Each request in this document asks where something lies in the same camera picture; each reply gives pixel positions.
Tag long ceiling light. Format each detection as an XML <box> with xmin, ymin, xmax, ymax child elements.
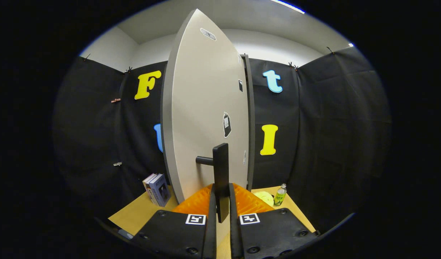
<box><xmin>271</xmin><ymin>0</ymin><xmax>305</xmax><ymax>14</ymax></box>

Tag black backdrop cloth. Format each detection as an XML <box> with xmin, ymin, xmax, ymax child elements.
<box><xmin>52</xmin><ymin>46</ymin><xmax>393</xmax><ymax>234</ymax></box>

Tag yellow round object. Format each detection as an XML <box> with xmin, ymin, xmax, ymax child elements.
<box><xmin>253</xmin><ymin>191</ymin><xmax>275</xmax><ymax>207</ymax></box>

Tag green drink bottle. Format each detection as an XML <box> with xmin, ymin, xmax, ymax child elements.
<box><xmin>273</xmin><ymin>183</ymin><xmax>287</xmax><ymax>206</ymax></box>

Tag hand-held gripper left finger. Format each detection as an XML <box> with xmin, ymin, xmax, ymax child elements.
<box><xmin>132</xmin><ymin>183</ymin><xmax>217</xmax><ymax>259</ymax></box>

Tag blue cover book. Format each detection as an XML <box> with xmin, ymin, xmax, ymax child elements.
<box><xmin>149</xmin><ymin>174</ymin><xmax>172</xmax><ymax>207</ymax></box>

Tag beige shoe cabinet door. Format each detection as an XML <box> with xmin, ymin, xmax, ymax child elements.
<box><xmin>160</xmin><ymin>9</ymin><xmax>250</xmax><ymax>223</ymax></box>

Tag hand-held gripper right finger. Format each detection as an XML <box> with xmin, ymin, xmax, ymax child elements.
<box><xmin>229</xmin><ymin>183</ymin><xmax>318</xmax><ymax>259</ymax></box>

